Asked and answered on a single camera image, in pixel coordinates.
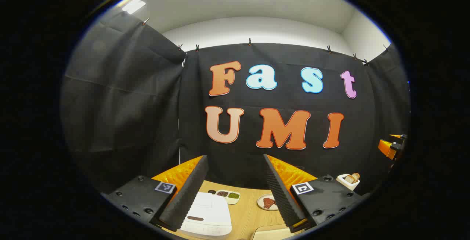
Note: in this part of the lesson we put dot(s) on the white divided bean dish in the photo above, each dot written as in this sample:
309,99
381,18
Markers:
227,196

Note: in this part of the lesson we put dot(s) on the black backdrop cloth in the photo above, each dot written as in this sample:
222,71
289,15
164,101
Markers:
128,104

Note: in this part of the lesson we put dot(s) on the red-brown meat piece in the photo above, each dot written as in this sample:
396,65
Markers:
270,202

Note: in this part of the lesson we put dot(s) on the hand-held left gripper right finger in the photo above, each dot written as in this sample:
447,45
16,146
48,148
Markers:
281,196

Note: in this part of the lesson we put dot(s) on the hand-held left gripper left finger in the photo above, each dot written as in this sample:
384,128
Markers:
187,196

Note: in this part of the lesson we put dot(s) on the rectangular ceiling light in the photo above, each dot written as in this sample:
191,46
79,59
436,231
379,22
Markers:
134,5

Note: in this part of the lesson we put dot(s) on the cream toaster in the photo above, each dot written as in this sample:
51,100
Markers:
347,185

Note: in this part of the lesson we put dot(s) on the white rice cooker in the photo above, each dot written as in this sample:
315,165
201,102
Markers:
209,210

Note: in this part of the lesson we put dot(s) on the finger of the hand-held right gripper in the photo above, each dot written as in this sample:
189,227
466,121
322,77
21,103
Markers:
387,149
398,137

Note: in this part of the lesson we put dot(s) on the white round plate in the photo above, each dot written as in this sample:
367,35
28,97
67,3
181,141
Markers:
261,201

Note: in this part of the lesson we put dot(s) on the pale bread slice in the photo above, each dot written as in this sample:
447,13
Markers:
350,178

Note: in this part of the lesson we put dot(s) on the brown-crust bread slice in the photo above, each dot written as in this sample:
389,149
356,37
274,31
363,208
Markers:
355,176

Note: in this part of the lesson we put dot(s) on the cream cutting board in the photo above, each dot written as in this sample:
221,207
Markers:
271,233

